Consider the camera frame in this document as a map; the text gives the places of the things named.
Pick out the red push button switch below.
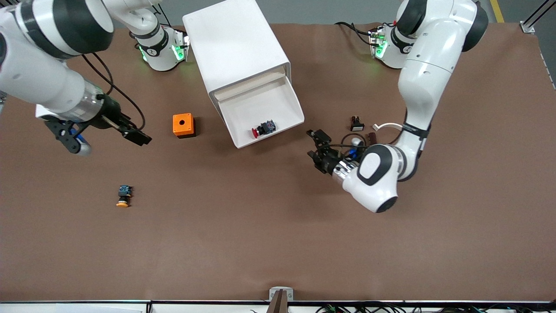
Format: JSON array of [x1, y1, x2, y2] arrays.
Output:
[[252, 120, 277, 139]]

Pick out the white drawer cabinet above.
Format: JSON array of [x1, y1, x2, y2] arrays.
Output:
[[182, 0, 291, 105]]

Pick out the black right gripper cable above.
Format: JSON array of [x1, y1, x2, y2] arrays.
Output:
[[82, 52, 146, 131]]

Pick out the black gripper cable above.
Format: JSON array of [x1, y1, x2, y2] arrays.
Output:
[[341, 133, 371, 153], [82, 52, 146, 131]]

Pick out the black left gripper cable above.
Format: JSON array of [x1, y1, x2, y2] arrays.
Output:
[[341, 133, 371, 153]]

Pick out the orange button enclosure box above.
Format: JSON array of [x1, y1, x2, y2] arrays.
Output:
[[172, 113, 196, 139]]

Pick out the yellow push button switch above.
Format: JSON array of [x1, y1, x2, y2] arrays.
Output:
[[116, 186, 133, 208]]

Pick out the black arm base cable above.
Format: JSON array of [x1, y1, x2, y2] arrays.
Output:
[[334, 21, 375, 47]]

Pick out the grey camera mounting bracket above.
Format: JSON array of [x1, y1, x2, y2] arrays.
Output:
[[269, 287, 294, 301]]

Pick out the dark camera support bar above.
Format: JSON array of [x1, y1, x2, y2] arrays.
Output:
[[266, 290, 289, 313]]

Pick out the black cable bundle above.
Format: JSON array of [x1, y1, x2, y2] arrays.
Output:
[[315, 303, 556, 313]]

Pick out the aluminium frame profile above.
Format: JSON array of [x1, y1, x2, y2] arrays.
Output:
[[521, 0, 556, 33]]

